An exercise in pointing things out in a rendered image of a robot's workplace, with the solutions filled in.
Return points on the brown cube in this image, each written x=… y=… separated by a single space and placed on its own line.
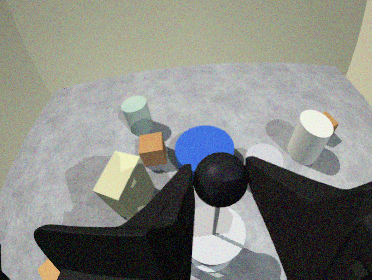
x=152 y=149
x=333 y=121

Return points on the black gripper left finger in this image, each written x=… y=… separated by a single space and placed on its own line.
x=155 y=244

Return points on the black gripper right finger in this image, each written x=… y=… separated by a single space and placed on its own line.
x=309 y=222

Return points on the pale yellow block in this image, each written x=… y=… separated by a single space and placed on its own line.
x=125 y=184

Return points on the blue cylinder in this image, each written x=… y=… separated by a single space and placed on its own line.
x=199 y=142

